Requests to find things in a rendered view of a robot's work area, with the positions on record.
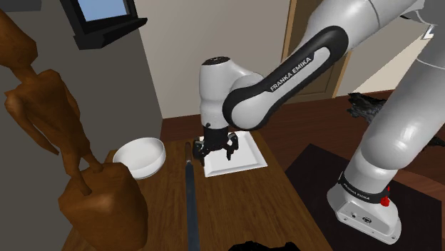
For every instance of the brown wooden door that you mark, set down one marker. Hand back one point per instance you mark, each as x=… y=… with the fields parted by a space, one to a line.
x=323 y=83

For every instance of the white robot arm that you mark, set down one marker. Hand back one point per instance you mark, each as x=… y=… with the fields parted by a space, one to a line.
x=393 y=125

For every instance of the black ragged object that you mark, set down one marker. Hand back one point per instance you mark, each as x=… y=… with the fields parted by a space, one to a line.
x=365 y=106

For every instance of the white bowl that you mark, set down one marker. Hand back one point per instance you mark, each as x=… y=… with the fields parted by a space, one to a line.
x=142 y=158

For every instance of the white square plate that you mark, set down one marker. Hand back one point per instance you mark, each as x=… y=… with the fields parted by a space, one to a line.
x=243 y=158

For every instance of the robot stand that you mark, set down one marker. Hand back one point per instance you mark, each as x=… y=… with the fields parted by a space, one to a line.
x=313 y=198

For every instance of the black framed window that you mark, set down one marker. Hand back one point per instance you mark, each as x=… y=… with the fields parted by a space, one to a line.
x=100 y=17

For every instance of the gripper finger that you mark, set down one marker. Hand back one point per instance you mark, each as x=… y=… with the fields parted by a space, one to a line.
x=200 y=151
x=233 y=141

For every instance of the brown wooden human figure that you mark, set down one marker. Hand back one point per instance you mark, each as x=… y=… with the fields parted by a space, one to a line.
x=45 y=104

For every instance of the long dark stick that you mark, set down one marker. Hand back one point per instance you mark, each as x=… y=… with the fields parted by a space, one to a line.
x=191 y=201

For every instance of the black lumpy object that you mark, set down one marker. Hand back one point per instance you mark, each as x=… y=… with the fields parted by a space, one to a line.
x=260 y=247

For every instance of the brown wooden table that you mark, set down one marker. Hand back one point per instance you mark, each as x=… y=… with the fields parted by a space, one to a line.
x=240 y=212

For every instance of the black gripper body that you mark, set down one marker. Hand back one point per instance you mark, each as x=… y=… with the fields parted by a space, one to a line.
x=215 y=137

